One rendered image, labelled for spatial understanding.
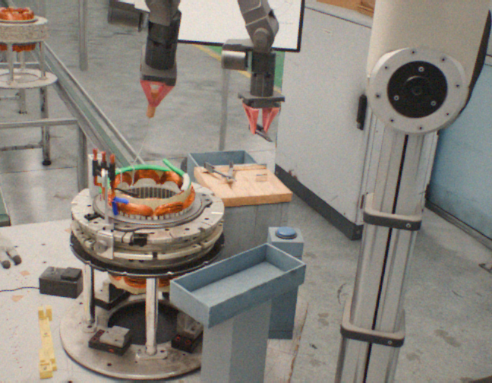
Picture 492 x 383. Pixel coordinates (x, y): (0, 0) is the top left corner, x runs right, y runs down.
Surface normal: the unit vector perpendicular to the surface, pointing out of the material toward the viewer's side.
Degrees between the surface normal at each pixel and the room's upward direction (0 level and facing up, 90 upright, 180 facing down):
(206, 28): 83
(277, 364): 0
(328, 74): 90
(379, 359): 90
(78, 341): 0
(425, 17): 109
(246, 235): 90
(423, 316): 0
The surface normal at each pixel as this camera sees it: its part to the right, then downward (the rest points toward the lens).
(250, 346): 0.69, 0.33
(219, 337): -0.72, 0.22
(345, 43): -0.91, 0.10
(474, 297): 0.07, -0.92
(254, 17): -0.18, 0.51
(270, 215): 0.33, 0.39
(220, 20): -0.04, 0.28
